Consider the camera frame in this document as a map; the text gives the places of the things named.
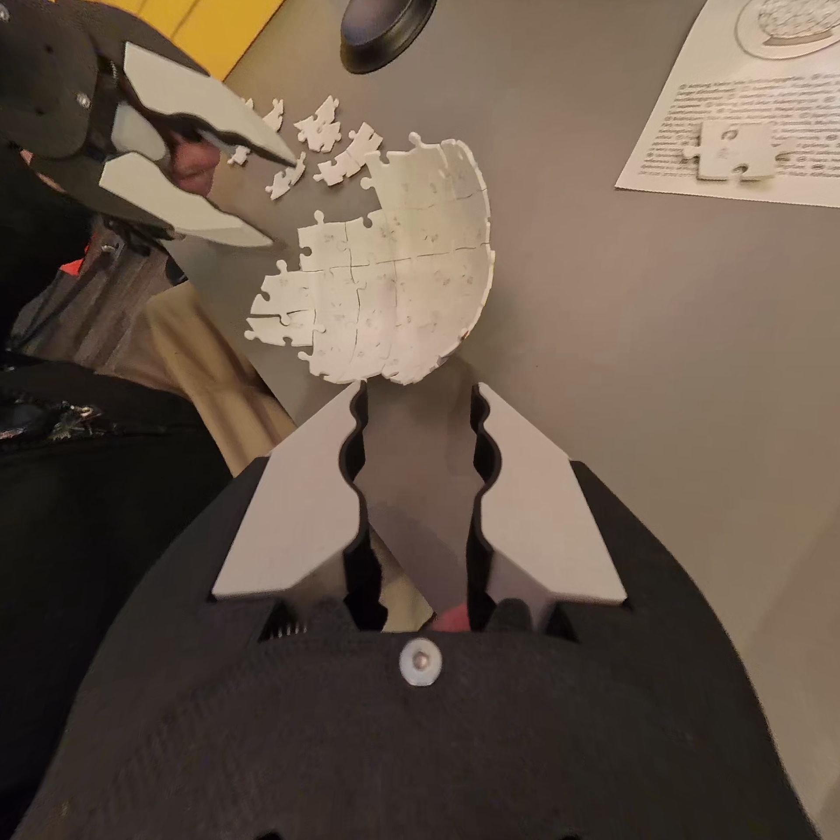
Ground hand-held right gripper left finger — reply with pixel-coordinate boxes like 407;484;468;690
211;381;388;631

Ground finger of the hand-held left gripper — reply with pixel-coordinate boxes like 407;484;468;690
98;152;274;250
110;42;298;168

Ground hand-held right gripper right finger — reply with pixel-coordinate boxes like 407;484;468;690
467;382;627;634

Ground partly built puzzle ball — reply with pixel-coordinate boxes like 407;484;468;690
244;131;494;385

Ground yellow plastic crate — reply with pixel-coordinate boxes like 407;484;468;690
138;0;286;80

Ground person's beige trousers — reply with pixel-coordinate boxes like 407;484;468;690
141;289;299;476

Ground white instruction leaflet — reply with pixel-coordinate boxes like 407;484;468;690
615;0;840;210

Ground black ball stand ring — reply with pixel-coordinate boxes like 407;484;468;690
340;0;437;74

